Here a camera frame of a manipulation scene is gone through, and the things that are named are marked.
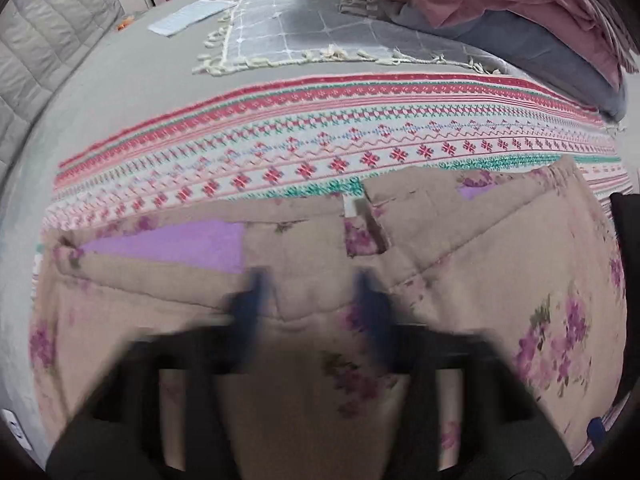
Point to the small orange item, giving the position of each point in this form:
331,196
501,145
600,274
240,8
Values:
123,23

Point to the blue-grey pillow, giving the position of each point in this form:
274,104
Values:
525,55

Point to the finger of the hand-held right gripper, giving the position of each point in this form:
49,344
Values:
597,432

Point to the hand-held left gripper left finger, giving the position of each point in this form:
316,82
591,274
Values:
250,300

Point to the grey checked tasselled throw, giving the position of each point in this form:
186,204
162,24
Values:
310,25

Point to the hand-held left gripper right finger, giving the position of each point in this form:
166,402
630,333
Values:
372,310

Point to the light blue paper sheet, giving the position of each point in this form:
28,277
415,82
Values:
190,16

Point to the red patterned knit blanket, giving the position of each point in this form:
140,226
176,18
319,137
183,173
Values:
300,125

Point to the grey quilted headboard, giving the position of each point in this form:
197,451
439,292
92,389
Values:
45,35

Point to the grey bed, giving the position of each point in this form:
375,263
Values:
125,85

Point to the white square remote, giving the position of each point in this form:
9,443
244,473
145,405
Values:
14,430

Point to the floral padded jacket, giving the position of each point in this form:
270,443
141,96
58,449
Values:
490,260

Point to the black padded jacket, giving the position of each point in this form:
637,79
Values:
627,220

